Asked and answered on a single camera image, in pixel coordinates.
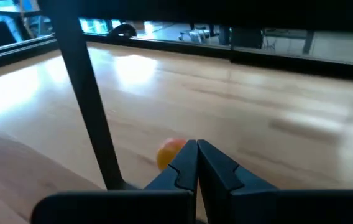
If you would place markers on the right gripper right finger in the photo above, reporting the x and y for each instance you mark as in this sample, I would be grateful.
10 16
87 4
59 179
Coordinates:
257 205

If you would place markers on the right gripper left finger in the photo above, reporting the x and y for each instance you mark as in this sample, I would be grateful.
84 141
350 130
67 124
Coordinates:
133 205

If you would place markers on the small orange fruit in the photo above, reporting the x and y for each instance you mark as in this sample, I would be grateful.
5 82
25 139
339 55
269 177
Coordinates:
167 152

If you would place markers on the black perforated metal shelf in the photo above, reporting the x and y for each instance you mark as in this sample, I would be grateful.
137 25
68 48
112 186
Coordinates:
83 93

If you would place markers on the black curved frame bracket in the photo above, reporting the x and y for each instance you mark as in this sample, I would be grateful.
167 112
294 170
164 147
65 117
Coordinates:
122 29

